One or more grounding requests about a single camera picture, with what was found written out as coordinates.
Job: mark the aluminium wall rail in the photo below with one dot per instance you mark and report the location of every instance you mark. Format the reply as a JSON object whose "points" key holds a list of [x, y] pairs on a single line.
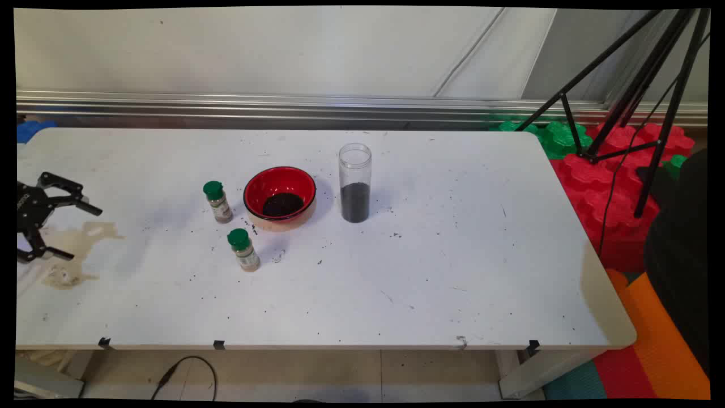
{"points": [[283, 105]]}

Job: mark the white table leg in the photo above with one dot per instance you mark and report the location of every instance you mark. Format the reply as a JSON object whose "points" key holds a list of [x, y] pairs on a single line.
{"points": [[538, 374]]}

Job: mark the green cloth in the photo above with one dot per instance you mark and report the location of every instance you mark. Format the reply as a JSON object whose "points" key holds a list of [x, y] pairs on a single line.
{"points": [[558, 139]]}

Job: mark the teal foam floor mat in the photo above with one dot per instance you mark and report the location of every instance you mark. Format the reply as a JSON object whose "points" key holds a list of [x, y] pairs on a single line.
{"points": [[578, 382]]}

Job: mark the blue foam piece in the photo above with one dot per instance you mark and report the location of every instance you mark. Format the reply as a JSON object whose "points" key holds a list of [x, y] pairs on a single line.
{"points": [[34, 130]]}

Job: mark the grey metal base beam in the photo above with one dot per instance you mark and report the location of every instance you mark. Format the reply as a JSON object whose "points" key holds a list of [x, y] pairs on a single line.
{"points": [[45, 382]]}

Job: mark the black tripod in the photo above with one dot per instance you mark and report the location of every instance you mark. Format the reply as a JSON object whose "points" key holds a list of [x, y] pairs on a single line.
{"points": [[674, 102]]}

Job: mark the red foam block stack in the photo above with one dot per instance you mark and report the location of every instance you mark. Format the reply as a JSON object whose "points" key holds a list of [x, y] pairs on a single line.
{"points": [[612, 204]]}

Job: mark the clear jar with black grains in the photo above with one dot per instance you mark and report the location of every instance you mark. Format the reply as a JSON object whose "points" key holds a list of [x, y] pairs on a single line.
{"points": [[355, 201]]}

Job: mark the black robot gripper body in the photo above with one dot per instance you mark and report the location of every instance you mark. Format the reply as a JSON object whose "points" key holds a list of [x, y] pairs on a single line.
{"points": [[31, 205]]}

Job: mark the red foam floor mat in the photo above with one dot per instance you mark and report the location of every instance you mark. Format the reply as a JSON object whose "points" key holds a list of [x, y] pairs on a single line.
{"points": [[623, 374]]}

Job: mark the green foam block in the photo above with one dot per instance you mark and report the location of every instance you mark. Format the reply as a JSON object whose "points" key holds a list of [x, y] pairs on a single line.
{"points": [[675, 164]]}

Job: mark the orange foam floor mat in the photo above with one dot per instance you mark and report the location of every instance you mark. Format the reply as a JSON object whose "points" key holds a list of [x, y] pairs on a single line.
{"points": [[662, 340]]}

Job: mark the green-capped spice bottle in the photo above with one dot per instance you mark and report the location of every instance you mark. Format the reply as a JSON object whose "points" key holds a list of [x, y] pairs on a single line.
{"points": [[218, 204], [244, 252]]}

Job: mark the red bowl with black grains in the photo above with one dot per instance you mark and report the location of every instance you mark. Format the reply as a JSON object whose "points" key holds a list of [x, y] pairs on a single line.
{"points": [[266, 187]]}

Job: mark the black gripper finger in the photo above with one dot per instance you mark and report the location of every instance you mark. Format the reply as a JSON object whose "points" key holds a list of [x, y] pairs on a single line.
{"points": [[63, 184], [38, 241]]}

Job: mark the black round chair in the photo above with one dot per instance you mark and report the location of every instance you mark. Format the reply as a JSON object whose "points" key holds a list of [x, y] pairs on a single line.
{"points": [[679, 272]]}

